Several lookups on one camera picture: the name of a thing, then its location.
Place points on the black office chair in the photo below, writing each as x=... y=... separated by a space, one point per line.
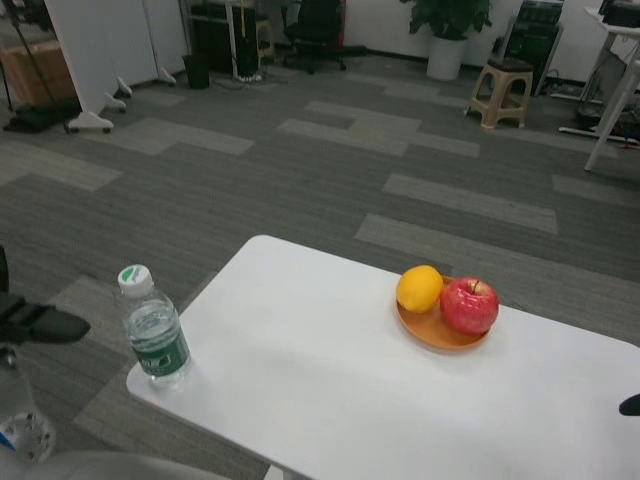
x=317 y=25

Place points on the white desk with black boxes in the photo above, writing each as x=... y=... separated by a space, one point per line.
x=612 y=100

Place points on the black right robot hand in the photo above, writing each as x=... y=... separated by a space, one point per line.
x=631 y=406

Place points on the black cabinet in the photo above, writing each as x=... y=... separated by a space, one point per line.
x=215 y=35

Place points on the red apple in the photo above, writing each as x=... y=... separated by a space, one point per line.
x=470 y=306

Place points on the black equipment rack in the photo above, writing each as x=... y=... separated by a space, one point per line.
x=530 y=35

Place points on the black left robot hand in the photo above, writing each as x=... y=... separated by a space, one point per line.
x=45 y=327

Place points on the orange round plate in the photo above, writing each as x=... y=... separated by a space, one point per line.
x=435 y=335

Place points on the potted plant white pot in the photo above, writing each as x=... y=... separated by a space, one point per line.
x=447 y=50

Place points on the black cloth bundle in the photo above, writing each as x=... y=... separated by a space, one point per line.
x=40 y=117

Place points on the beige plastic stool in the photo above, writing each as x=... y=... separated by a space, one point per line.
x=502 y=75

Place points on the brown cardboard box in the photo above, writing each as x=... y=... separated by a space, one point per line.
x=35 y=70

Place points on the yellow measuring tape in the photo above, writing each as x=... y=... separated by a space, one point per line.
x=243 y=17

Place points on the silver robot chest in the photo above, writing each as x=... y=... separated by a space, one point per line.
x=100 y=467

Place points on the yellow lemon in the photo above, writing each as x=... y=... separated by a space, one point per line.
x=419 y=289

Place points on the white power strip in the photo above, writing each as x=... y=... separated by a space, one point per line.
x=248 y=77

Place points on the white rolling partition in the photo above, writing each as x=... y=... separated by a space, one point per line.
x=160 y=35
x=80 y=50

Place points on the black trash bin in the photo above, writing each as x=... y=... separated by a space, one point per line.
x=196 y=70

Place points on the clear water bottle green label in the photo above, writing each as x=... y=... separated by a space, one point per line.
x=157 y=335

